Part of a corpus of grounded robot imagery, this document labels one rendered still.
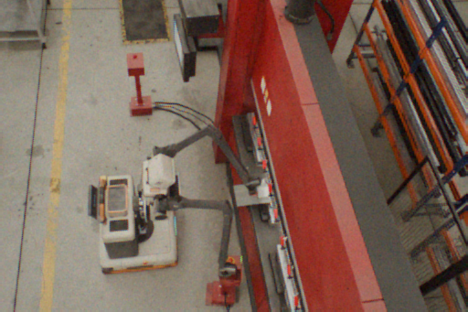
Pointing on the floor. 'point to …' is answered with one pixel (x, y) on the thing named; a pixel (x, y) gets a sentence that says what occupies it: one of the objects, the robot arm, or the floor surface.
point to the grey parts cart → (24, 5)
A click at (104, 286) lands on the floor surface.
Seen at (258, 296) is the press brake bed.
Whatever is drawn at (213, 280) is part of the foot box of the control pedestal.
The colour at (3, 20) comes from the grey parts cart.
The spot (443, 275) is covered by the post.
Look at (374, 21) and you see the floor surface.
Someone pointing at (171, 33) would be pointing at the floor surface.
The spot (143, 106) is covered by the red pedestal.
